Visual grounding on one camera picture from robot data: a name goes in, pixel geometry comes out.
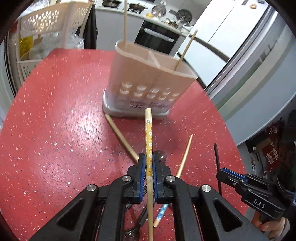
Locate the blue floral patterned chopstick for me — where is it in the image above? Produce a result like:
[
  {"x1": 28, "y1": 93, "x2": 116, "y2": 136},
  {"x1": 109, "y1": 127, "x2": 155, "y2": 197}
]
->
[{"x1": 153, "y1": 204, "x2": 169, "y2": 228}]

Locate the plain wooden chopstick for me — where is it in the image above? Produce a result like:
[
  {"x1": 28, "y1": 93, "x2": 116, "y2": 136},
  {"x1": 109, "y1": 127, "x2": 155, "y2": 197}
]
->
[{"x1": 123, "y1": 0, "x2": 128, "y2": 50}]

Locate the light bamboo chopstick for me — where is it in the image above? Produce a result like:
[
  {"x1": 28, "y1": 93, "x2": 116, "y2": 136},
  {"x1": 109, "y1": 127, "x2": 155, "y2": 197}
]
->
[{"x1": 174, "y1": 30, "x2": 198, "y2": 71}]

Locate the thin wooden chopstick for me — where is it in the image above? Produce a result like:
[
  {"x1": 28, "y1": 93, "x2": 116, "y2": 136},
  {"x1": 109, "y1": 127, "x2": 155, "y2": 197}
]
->
[{"x1": 176, "y1": 134, "x2": 193, "y2": 178}]

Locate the thin black chopstick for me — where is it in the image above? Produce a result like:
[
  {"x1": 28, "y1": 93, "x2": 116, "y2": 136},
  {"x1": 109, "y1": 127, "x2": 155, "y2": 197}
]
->
[{"x1": 213, "y1": 143, "x2": 222, "y2": 196}]

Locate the beige perforated storage cart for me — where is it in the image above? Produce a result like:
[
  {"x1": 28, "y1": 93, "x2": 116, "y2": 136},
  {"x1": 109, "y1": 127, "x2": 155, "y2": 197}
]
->
[{"x1": 15, "y1": 1, "x2": 93, "y2": 83}]

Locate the white refrigerator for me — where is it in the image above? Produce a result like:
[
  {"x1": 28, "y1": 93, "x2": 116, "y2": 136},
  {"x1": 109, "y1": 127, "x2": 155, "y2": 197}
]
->
[{"x1": 176, "y1": 1, "x2": 268, "y2": 88}]

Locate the beige plastic utensil holder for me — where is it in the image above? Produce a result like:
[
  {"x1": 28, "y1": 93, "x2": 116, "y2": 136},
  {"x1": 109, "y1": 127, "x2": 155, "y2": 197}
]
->
[{"x1": 102, "y1": 40, "x2": 198, "y2": 120}]

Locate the black built-in oven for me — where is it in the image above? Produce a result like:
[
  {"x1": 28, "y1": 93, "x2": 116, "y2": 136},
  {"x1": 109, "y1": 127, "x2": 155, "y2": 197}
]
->
[{"x1": 135, "y1": 21, "x2": 180, "y2": 54}]

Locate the black hanging garment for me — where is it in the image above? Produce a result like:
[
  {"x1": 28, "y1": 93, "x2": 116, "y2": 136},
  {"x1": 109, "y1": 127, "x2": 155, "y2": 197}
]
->
[{"x1": 82, "y1": 6, "x2": 98, "y2": 49}]

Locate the black wok on stove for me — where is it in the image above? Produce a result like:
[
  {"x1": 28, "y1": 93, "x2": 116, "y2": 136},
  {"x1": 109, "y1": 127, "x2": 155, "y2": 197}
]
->
[{"x1": 102, "y1": 0, "x2": 122, "y2": 8}]

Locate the dark cooking pot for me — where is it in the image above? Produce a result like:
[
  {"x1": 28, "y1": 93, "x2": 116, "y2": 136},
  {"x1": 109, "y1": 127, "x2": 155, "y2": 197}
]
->
[{"x1": 128, "y1": 4, "x2": 147, "y2": 14}]

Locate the person's right hand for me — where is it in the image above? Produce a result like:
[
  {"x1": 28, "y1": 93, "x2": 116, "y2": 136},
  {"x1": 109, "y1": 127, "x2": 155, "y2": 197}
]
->
[{"x1": 251, "y1": 211, "x2": 290, "y2": 240}]

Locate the plain bamboo chopstick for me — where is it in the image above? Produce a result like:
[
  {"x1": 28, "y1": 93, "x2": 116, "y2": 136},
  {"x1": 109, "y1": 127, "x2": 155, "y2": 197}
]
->
[{"x1": 105, "y1": 114, "x2": 138, "y2": 163}]

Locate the yellow floral patterned chopstick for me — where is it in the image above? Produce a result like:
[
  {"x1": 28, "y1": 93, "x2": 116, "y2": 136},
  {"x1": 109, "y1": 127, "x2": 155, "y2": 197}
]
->
[{"x1": 144, "y1": 108, "x2": 154, "y2": 241}]

